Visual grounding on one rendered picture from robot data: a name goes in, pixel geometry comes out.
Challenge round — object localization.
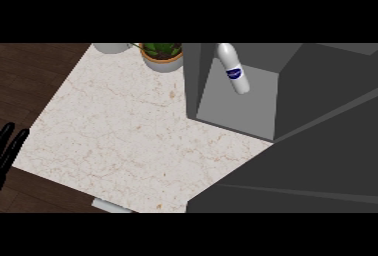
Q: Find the dark grey cabinet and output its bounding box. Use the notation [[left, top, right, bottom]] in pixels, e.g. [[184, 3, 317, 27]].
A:
[[181, 43, 378, 144]]

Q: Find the white flat handle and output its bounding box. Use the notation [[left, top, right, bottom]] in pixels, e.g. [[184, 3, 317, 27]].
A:
[[90, 197, 136, 214]]

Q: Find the white water bottle blue label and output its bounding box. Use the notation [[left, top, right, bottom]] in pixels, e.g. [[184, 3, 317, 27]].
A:
[[215, 43, 251, 95]]

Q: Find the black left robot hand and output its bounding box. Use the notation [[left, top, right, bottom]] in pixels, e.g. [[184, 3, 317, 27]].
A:
[[0, 122, 31, 192]]

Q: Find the grey round pot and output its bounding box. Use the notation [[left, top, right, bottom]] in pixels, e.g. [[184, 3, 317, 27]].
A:
[[91, 43, 133, 55]]

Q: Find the potted green plant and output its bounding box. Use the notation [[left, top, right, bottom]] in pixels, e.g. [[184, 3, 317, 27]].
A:
[[130, 43, 184, 73]]

